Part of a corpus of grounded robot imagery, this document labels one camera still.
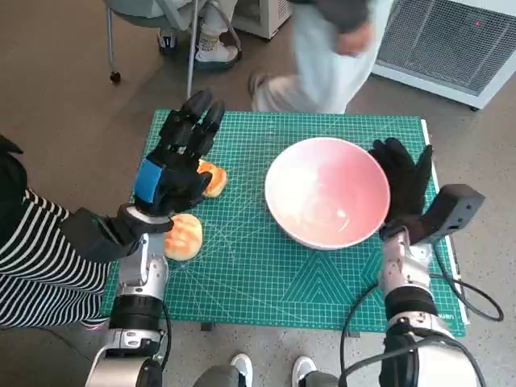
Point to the black knitted gloved right hand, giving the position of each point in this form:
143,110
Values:
403,181

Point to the pink bowl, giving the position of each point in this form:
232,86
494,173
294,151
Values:
322,193

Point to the orange glazed toy bread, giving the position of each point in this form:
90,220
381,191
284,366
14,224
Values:
215,181

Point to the round pale toy bun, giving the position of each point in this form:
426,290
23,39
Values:
185,238

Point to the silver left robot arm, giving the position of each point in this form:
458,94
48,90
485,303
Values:
141,266

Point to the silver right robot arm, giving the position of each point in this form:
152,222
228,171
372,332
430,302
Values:
403,274

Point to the walking person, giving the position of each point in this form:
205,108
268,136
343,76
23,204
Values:
322,60

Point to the white appliance with grille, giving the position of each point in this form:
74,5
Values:
443,40

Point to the green cutting mat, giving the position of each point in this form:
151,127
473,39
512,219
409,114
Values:
250,282

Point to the small white appliance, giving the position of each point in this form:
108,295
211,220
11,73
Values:
262,20

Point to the seated person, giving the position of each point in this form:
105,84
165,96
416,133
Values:
213,48

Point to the person with white shoes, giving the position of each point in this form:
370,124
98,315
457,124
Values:
242,367

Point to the silver metal pole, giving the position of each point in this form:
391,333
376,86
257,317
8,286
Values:
192,52

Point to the grey chair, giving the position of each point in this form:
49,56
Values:
133,16

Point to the person in striped top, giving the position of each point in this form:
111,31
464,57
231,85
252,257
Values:
40,262

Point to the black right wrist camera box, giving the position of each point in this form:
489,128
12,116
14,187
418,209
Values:
451,209

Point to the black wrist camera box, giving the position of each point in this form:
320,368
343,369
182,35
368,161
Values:
451,209
96,238

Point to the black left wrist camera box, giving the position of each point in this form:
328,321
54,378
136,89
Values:
96,238

